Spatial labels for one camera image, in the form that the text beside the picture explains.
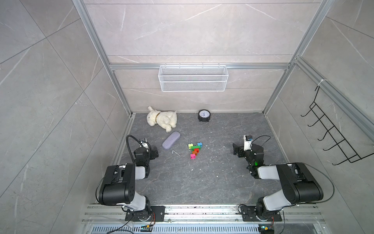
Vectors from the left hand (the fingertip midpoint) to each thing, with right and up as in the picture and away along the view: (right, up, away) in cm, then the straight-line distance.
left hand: (148, 145), depth 94 cm
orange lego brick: (+31, -4, +1) cm, 31 cm away
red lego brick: (+32, -3, +2) cm, 33 cm away
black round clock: (+39, +21, +21) cm, 49 cm away
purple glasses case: (+15, +3, +5) cm, 16 cm away
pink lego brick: (+30, -7, -2) cm, 31 cm away
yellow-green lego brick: (+28, 0, +3) cm, 28 cm away
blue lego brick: (+35, +1, +4) cm, 35 cm away
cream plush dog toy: (+11, +17, +6) cm, 21 cm away
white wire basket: (+30, +46, +6) cm, 56 cm away
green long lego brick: (+31, -2, +3) cm, 31 cm away
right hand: (+62, +2, -1) cm, 62 cm away
